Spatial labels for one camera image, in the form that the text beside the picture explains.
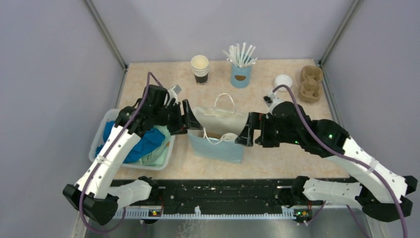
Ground stack of spare lids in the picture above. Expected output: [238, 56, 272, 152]
[274, 74, 293, 88]

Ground blue cloth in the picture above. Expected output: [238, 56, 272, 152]
[95, 120, 166, 164]

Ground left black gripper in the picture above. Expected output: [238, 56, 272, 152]
[153, 99, 203, 135]

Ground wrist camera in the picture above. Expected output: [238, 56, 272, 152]
[263, 93, 283, 112]
[167, 85, 182, 105]

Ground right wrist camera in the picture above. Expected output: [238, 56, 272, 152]
[263, 93, 283, 112]

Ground white cable duct strip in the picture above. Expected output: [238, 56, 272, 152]
[125, 206, 296, 220]

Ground bundle of wrapped straws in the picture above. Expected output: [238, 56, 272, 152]
[222, 42, 258, 68]

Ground light green cloth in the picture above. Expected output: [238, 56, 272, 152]
[141, 126, 171, 167]

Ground white plastic basket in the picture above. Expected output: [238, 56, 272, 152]
[88, 109, 175, 171]

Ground blue straw holder cup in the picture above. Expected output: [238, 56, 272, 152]
[230, 64, 253, 89]

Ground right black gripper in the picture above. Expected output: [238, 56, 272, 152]
[235, 111, 302, 147]

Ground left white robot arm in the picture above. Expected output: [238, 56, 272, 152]
[63, 85, 202, 225]

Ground light blue paper bag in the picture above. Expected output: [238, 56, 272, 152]
[188, 93, 248, 164]

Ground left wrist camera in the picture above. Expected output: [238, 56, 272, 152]
[167, 85, 182, 105]

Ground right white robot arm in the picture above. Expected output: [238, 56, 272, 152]
[235, 102, 418, 222]

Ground stack of paper cups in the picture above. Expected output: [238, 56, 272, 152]
[191, 55, 209, 85]

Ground brown pulp cup carrier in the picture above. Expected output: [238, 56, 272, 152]
[298, 65, 323, 103]

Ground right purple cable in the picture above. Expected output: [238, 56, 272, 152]
[272, 84, 409, 238]

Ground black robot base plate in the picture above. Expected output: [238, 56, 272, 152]
[128, 178, 324, 216]

